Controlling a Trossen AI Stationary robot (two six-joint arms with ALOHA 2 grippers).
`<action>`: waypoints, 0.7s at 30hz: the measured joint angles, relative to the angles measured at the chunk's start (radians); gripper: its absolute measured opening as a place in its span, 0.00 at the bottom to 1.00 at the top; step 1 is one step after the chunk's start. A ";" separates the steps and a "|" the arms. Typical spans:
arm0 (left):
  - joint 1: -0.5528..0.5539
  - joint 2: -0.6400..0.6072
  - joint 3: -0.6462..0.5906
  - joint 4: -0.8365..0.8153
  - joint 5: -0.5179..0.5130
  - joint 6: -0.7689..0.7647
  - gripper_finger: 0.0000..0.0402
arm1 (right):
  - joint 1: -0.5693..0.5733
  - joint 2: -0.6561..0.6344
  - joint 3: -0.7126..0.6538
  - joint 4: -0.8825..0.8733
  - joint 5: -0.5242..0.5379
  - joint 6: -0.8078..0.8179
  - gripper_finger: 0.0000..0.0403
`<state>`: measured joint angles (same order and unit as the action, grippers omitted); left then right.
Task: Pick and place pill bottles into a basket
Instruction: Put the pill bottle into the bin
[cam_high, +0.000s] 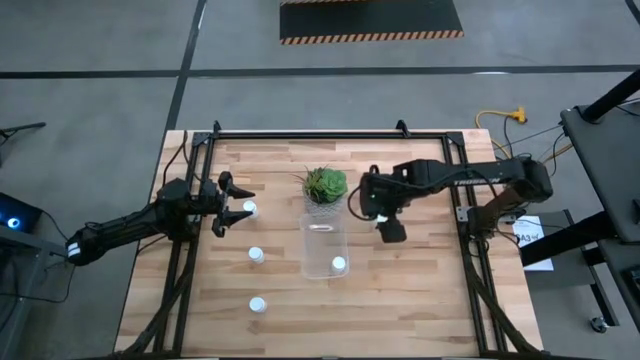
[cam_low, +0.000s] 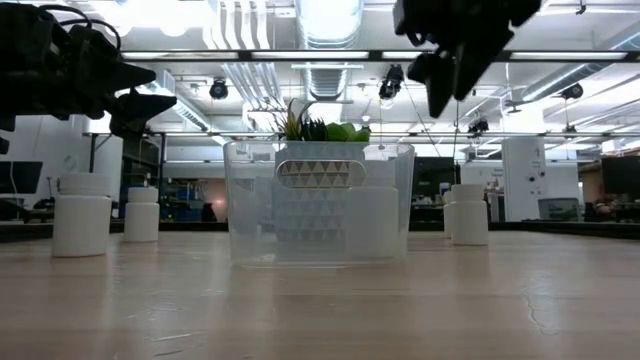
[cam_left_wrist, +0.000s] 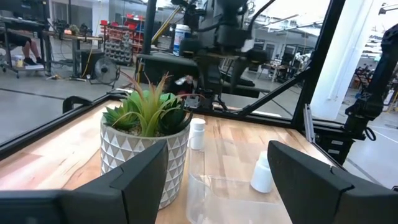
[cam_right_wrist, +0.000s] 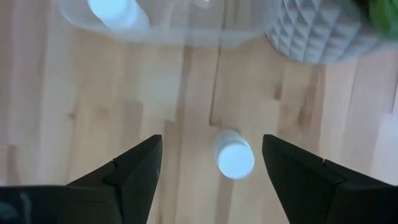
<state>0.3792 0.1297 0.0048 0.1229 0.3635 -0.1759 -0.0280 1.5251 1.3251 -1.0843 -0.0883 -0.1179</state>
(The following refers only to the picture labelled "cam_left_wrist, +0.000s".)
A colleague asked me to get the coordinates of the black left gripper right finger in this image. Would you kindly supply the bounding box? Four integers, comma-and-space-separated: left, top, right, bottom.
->
267, 139, 398, 224

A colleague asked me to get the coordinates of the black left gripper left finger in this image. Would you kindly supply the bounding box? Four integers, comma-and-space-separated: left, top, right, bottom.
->
0, 139, 169, 224

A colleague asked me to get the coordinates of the white pill bottle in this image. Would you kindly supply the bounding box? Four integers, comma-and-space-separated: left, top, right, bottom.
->
250, 151, 274, 194
188, 118, 206, 151

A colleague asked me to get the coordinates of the clear plastic basket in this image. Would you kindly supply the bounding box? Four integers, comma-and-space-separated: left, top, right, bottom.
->
185, 148, 293, 224

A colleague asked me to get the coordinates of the black labelled control box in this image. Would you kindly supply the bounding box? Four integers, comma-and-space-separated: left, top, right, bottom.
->
315, 126, 355, 166

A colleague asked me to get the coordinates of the artificial succulent in patterned pot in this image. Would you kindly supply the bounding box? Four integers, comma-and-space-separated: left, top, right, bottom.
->
99, 72, 206, 210

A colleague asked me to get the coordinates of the black table clamp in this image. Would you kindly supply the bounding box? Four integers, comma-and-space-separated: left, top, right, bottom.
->
62, 95, 94, 114

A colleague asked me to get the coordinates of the black floor fan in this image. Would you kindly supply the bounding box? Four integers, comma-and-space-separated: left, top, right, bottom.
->
89, 55, 121, 90

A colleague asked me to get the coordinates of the white square pillar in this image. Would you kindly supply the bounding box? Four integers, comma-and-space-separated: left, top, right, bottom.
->
310, 0, 379, 122

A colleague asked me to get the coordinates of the black table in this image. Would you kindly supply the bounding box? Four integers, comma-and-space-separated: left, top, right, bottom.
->
136, 52, 271, 99

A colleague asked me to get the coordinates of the red parts bin shelf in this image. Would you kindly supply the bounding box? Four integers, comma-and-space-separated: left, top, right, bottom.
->
99, 12, 146, 67

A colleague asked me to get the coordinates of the metal work desk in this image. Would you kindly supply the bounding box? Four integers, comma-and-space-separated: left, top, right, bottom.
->
0, 15, 104, 78

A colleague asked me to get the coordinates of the person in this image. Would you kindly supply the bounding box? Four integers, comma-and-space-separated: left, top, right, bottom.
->
0, 30, 46, 67

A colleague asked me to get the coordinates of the white and blue wipes canister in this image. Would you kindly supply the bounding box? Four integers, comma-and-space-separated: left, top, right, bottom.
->
172, 24, 192, 57

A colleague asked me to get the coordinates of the yellow pole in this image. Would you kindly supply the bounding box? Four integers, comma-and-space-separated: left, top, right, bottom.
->
151, 6, 182, 45

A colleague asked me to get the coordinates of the silver aluminium bracket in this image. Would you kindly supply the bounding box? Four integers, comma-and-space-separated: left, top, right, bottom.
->
303, 103, 317, 144

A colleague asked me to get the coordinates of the black metal table frame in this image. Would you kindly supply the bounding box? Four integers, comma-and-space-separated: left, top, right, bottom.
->
0, 0, 398, 162

